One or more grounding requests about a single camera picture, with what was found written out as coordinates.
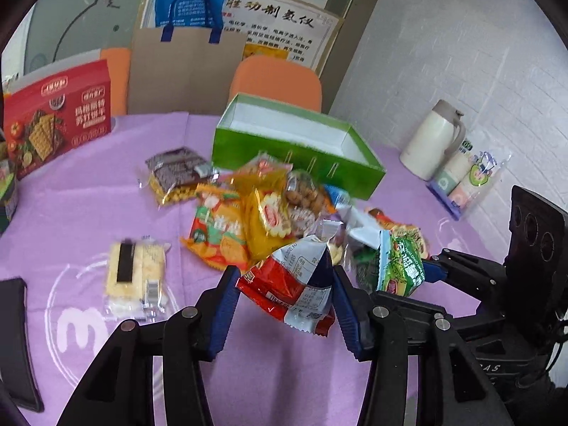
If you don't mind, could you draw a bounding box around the yellow cake packet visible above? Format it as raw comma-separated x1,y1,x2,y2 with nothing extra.
104,236,170,323

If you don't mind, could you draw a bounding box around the brown chocolate wafer pack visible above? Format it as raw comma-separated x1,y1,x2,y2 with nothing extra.
144,147,219,206

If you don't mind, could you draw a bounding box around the round red-white candy pack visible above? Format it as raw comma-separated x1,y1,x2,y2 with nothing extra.
289,207,320,236

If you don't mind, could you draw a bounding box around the instant noodle bowl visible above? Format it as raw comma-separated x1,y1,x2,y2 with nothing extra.
0,160,18,235

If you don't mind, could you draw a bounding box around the orange nut snack pack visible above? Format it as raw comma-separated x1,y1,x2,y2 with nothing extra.
284,170,336,218

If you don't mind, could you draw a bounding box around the white chinese text poster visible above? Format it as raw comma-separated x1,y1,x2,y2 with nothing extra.
141,0,345,76

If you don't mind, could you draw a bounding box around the left orange chair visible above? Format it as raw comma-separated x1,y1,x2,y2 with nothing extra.
100,47,131,116

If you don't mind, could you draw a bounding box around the blue green snack packet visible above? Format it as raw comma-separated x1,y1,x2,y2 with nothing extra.
322,185,351,209

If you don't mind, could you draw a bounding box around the brown cardboard sheet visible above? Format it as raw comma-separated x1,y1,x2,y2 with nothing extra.
127,27,247,115

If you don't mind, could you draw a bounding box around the right orange chair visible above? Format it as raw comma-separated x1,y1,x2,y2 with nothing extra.
228,55,322,113

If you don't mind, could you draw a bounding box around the yellow corn snack bag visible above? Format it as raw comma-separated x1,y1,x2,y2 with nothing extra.
244,189,295,263

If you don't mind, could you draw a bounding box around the orange chair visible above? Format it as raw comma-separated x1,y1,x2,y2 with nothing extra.
228,55,322,113
100,47,131,116

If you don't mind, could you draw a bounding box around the red chinese snack packet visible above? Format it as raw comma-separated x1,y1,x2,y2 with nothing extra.
366,208,430,260

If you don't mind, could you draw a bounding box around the paper cup pack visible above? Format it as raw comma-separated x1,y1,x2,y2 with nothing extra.
426,130,512,220

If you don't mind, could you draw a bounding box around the orange cracker snack bag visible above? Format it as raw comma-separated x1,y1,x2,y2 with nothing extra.
181,184,250,270

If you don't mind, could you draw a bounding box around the red cracker box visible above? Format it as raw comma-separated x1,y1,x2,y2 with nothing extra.
4,60,111,179

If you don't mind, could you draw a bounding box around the white thermos jug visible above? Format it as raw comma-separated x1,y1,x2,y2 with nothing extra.
399,99,466,181

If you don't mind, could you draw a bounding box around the yellow transparent snack bag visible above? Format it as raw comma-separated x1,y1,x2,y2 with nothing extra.
219,153,293,195

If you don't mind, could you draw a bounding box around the green gift box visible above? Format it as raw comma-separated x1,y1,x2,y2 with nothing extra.
212,93,386,200

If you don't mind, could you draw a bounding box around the clear pastry packet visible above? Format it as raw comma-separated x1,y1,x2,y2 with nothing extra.
326,240,346,266

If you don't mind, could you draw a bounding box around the red white snack packet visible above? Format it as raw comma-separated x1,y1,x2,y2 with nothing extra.
236,236,335,337

